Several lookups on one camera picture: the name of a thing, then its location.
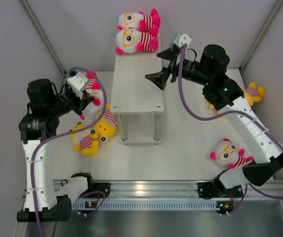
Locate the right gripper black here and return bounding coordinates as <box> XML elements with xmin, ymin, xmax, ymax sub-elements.
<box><xmin>144</xmin><ymin>48</ymin><xmax>211</xmax><ymax>91</ymax></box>

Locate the white plush pink striped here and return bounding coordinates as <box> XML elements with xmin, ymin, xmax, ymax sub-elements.
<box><xmin>117</xmin><ymin>8</ymin><xmax>161</xmax><ymax>32</ymax></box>
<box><xmin>115</xmin><ymin>28</ymin><xmax>159</xmax><ymax>55</ymax></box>

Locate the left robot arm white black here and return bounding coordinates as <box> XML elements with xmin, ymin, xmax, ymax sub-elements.
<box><xmin>16</xmin><ymin>76</ymin><xmax>93</xmax><ymax>222</ymax></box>

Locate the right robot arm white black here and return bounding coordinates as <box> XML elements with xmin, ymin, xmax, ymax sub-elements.
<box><xmin>145</xmin><ymin>44</ymin><xmax>283</xmax><ymax>196</ymax></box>

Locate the white two-tier shelf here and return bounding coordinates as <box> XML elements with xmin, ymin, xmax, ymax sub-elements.
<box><xmin>111</xmin><ymin>46</ymin><xmax>165</xmax><ymax>146</ymax></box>

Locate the yellow plush striped top left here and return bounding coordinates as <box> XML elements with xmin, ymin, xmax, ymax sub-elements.
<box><xmin>94</xmin><ymin>104</ymin><xmax>118</xmax><ymax>143</ymax></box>

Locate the yellow plush centre left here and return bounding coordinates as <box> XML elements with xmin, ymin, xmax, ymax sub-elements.
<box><xmin>70</xmin><ymin>122</ymin><xmax>99</xmax><ymax>156</ymax></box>

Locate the yellow plush right front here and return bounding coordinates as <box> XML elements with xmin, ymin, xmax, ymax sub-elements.
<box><xmin>209</xmin><ymin>104</ymin><xmax>225</xmax><ymax>118</ymax></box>

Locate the yellow plush right back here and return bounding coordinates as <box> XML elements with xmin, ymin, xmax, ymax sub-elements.
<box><xmin>241</xmin><ymin>82</ymin><xmax>265</xmax><ymax>107</ymax></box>

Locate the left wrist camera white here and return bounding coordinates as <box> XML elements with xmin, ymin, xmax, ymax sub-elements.
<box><xmin>67</xmin><ymin>72</ymin><xmax>90</xmax><ymax>99</ymax></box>

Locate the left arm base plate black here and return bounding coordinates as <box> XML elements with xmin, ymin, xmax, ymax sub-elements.
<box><xmin>93</xmin><ymin>182</ymin><xmax>111</xmax><ymax>197</ymax></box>

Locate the white slotted cable duct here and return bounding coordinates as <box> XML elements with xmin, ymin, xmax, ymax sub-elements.
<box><xmin>71</xmin><ymin>200</ymin><xmax>218</xmax><ymax>211</ymax></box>

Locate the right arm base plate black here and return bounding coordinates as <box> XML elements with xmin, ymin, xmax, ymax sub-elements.
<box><xmin>197</xmin><ymin>182</ymin><xmax>243</xmax><ymax>199</ymax></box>

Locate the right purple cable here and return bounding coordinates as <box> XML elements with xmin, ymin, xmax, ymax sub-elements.
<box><xmin>178</xmin><ymin>43</ymin><xmax>283</xmax><ymax>216</ymax></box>

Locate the aluminium front rail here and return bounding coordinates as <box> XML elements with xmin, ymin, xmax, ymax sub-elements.
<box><xmin>97</xmin><ymin>179</ymin><xmax>283</xmax><ymax>198</ymax></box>

